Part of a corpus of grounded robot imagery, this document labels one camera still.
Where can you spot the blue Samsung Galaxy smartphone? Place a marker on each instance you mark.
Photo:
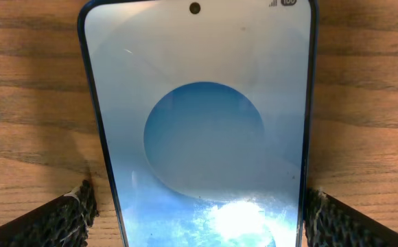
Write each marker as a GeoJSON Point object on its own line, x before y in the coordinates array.
{"type": "Point", "coordinates": [203, 110]}

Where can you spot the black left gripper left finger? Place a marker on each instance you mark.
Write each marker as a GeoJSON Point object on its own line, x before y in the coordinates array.
{"type": "Point", "coordinates": [62, 222]}

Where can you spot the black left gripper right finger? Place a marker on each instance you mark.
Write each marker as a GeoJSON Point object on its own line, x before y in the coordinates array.
{"type": "Point", "coordinates": [329, 222]}

